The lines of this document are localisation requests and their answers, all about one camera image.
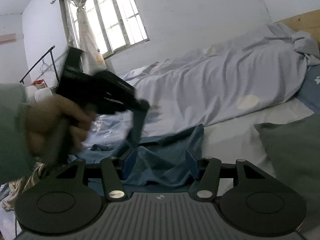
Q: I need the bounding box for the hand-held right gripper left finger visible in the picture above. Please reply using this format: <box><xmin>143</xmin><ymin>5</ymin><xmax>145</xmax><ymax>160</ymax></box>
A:
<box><xmin>56</xmin><ymin>148</ymin><xmax>137</xmax><ymax>202</ymax></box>

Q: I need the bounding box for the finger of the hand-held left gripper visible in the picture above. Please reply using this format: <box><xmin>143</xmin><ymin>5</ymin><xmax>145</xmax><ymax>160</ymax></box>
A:
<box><xmin>129</xmin><ymin>109</ymin><xmax>148</xmax><ymax>147</ymax></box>

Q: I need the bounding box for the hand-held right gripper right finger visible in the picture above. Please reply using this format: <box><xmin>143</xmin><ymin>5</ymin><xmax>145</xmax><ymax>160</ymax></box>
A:
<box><xmin>185</xmin><ymin>149</ymin><xmax>269</xmax><ymax>202</ymax></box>

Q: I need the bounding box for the dark blue garment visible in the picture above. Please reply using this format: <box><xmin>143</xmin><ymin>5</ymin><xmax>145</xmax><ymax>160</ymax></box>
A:
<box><xmin>89</xmin><ymin>124</ymin><xmax>204</xmax><ymax>188</ymax></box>

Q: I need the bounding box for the person's left forearm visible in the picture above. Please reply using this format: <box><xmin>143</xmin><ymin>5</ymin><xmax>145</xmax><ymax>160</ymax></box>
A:
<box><xmin>0</xmin><ymin>82</ymin><xmax>34</xmax><ymax>179</ymax></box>

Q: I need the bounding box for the black clothes rack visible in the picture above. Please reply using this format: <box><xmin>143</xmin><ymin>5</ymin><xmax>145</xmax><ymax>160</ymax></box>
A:
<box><xmin>20</xmin><ymin>45</ymin><xmax>59</xmax><ymax>85</ymax></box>

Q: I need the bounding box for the person's left hand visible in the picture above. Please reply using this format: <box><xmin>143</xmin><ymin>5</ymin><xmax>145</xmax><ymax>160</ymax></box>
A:
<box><xmin>25</xmin><ymin>96</ymin><xmax>97</xmax><ymax>157</ymax></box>

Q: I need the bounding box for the beige printed curtain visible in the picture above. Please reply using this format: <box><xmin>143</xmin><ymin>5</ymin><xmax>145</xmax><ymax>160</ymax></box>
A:
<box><xmin>62</xmin><ymin>0</ymin><xmax>108</xmax><ymax>73</ymax></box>

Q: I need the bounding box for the white rolled bedding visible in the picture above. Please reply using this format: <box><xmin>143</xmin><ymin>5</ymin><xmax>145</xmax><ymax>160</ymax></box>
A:
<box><xmin>25</xmin><ymin>85</ymin><xmax>54</xmax><ymax>103</ymax></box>

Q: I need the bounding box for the red white packet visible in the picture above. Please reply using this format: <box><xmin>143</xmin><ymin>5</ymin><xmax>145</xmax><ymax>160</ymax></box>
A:
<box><xmin>31</xmin><ymin>79</ymin><xmax>48</xmax><ymax>89</ymax></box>

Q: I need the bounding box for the light blue printed duvet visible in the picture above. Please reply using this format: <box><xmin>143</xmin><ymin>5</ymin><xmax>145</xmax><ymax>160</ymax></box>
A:
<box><xmin>82</xmin><ymin>22</ymin><xmax>320</xmax><ymax>153</ymax></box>

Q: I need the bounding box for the barred window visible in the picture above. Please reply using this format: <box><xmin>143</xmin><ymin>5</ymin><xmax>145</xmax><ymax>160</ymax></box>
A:
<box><xmin>60</xmin><ymin>0</ymin><xmax>150</xmax><ymax>60</ymax></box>

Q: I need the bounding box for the dark green garment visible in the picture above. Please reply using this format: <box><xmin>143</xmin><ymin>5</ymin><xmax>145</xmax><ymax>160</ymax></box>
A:
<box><xmin>254</xmin><ymin>114</ymin><xmax>320</xmax><ymax>230</ymax></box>

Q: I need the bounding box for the beige garment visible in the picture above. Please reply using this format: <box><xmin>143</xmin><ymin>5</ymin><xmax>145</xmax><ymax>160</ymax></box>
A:
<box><xmin>0</xmin><ymin>155</ymin><xmax>50</xmax><ymax>210</ymax></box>

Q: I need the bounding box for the blue paw print pillow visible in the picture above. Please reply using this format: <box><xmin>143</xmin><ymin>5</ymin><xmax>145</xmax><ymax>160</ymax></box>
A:
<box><xmin>296</xmin><ymin>65</ymin><xmax>320</xmax><ymax>113</ymax></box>

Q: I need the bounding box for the wooden headboard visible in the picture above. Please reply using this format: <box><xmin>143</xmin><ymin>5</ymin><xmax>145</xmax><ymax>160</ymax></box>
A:
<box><xmin>275</xmin><ymin>9</ymin><xmax>320</xmax><ymax>48</ymax></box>

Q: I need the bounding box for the wire hanger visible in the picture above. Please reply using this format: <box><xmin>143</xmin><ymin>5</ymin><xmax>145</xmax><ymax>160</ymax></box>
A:
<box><xmin>39</xmin><ymin>57</ymin><xmax>55</xmax><ymax>76</ymax></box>

